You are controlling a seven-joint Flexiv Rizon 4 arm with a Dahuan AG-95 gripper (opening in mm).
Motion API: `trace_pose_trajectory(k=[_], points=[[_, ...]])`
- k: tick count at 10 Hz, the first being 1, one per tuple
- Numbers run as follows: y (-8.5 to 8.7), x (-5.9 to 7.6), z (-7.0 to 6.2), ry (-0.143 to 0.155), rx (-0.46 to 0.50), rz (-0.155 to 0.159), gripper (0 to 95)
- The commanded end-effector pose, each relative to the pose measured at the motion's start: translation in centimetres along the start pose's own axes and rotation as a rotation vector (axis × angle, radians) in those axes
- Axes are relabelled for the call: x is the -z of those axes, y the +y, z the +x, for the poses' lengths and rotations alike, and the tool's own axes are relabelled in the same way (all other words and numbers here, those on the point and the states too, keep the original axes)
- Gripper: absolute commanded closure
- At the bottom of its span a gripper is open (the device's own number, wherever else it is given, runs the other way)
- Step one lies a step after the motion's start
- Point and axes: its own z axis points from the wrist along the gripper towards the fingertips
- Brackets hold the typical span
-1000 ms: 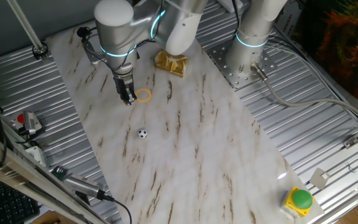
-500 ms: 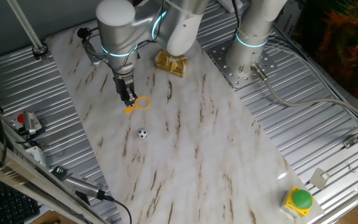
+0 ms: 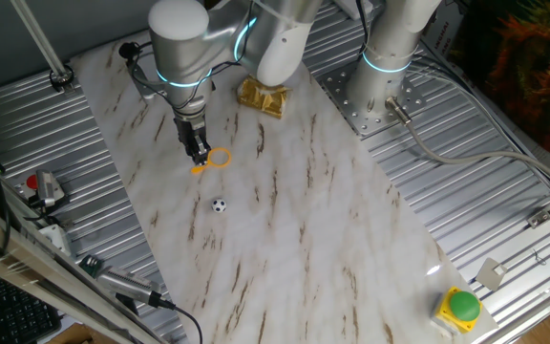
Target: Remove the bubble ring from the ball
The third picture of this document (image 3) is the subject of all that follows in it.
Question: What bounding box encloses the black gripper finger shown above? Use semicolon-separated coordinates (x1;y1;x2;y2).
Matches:
187;140;203;166
197;135;212;164

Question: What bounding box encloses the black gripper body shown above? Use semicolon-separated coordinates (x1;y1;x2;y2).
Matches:
173;114;208;149

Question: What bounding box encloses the orange bubble ring wand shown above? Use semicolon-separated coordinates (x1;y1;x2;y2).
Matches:
190;146;233;175

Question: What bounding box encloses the gold foil packet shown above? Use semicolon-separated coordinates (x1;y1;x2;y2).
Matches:
236;75;291;120

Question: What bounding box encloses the marble pattern mat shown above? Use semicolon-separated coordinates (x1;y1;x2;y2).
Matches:
70;28;499;344

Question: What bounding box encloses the light grey box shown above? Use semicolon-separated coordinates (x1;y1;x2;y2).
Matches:
38;223;74;257

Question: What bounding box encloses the red emergency stop box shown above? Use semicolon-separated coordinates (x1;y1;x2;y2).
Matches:
14;171;42;202

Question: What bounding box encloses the aluminium pole with foot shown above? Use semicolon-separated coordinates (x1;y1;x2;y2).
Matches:
10;0;75;93

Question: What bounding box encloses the black keyboard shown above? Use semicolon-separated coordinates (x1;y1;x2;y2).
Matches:
0;269;64;344

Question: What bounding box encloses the white printed carton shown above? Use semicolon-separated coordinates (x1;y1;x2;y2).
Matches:
420;0;470;66

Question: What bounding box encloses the yellow box green button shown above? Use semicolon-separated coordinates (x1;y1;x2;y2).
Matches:
430;285;484;335

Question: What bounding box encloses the small grey square plate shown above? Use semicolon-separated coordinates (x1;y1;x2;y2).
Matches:
474;257;509;292

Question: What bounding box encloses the orange green patterned cloth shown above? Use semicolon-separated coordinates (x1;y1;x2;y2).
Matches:
451;0;550;173

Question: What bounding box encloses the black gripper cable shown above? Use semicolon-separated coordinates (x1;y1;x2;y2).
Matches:
126;0;257;111

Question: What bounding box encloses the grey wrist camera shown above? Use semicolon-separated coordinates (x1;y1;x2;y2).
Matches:
131;61;159;101

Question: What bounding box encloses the ribbed silver camera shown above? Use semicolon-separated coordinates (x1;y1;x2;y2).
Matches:
95;266;177;311

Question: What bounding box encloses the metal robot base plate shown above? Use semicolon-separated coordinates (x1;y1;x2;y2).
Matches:
317;59;427;140

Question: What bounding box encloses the black camera cable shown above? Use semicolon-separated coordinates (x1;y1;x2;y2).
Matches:
159;299;204;344

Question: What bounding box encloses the aluminium frame beam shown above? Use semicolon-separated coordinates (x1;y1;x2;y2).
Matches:
0;193;166;344

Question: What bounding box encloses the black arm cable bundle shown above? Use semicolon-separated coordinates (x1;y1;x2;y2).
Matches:
354;0;374;49

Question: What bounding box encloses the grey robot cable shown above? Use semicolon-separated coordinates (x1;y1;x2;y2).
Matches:
384;95;550;192

